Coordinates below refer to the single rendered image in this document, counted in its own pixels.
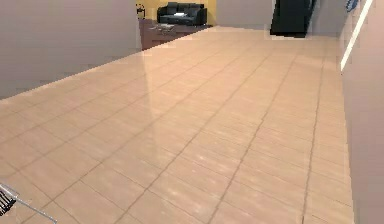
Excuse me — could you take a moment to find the glass coffee table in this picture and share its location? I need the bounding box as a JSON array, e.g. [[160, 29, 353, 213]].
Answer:
[[148, 23, 176, 36]]

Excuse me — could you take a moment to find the black sofa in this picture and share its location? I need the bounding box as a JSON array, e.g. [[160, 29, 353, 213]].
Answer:
[[156, 1, 208, 27]]

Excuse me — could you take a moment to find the black chair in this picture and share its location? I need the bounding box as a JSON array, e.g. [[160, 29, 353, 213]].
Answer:
[[135, 3, 146, 20]]

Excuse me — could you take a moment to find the black cabinet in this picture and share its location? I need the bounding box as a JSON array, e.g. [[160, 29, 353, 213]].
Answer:
[[269, 0, 318, 39]]

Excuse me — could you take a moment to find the blue framed wall picture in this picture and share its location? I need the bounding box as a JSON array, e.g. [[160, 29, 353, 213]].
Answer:
[[345, 0, 360, 13]]

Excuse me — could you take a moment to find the grey wire rack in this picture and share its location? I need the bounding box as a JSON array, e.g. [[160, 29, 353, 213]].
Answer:
[[0, 182, 58, 224]]

